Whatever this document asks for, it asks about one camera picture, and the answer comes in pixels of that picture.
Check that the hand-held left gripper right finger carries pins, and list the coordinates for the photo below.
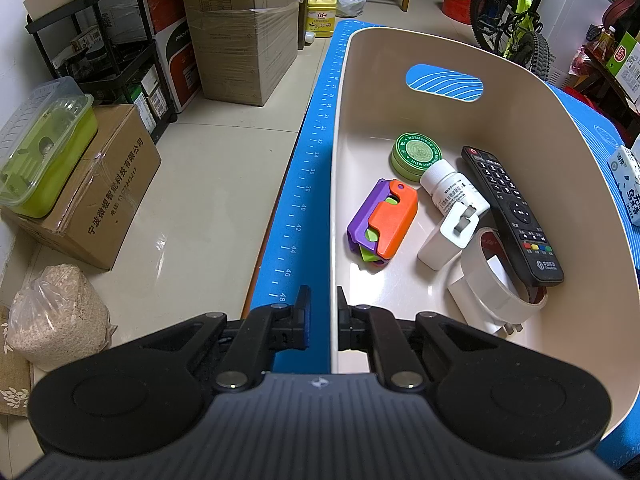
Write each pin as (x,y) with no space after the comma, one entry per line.
(343,317)

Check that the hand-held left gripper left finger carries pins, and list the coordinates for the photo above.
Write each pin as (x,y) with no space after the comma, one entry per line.
(302,320)

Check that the purple and orange toy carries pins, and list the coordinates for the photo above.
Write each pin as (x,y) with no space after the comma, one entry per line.
(390,220)

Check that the white charger block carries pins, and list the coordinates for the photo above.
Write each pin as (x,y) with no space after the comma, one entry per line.
(440,245)

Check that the white tape roll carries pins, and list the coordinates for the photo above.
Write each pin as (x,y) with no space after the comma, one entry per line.
(480,280)

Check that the white plug adapter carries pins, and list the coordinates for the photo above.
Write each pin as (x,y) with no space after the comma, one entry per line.
(492,331)

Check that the white pill bottle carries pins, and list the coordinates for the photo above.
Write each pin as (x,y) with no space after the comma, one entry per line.
(450,185)

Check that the green round tin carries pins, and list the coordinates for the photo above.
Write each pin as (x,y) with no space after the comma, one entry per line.
(415,152)

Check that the black remote control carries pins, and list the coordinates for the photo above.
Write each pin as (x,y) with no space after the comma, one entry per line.
(510,200)

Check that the beige plastic storage bin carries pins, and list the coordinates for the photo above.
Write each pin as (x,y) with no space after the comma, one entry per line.
(500,110)

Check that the blue measuring mat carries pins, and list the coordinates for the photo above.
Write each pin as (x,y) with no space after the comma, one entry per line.
(300,195)

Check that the brown printed cardboard box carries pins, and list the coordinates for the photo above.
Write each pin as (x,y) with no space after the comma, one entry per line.
(110,185)

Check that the clear bag of wood shavings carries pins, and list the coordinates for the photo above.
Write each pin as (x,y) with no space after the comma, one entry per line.
(55,320)

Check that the large taped cardboard box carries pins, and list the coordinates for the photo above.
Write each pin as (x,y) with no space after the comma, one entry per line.
(240,55)

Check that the white and red appliance box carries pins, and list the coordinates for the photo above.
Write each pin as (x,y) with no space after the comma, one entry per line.
(180,70)

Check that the small white cup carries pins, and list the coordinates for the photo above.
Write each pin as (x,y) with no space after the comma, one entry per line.
(309,36)

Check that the leaf patterned brown cardboard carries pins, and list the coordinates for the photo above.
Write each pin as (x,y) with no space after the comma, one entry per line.
(12,385)

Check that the green container with clear lid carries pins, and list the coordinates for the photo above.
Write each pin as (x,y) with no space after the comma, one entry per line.
(50,160)

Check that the yellow detergent jug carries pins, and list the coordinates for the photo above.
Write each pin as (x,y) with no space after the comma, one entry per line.
(320,15)

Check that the blue and white tissue pack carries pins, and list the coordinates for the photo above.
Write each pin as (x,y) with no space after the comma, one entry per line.
(625,185)

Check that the black metal shelf rack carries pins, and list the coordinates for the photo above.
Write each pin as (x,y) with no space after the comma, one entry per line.
(120,45)

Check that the green and black bicycle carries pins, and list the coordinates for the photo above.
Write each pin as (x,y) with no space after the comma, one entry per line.
(520,30)

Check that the dark wooden side table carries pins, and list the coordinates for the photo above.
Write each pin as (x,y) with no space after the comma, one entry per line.
(607,90)

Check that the green carton box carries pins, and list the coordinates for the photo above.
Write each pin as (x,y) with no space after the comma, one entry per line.
(625,65)

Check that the white chest freezer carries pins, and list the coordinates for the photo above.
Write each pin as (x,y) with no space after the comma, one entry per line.
(580,15)

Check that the dark red bag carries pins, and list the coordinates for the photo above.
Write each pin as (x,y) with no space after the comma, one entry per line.
(625,5)

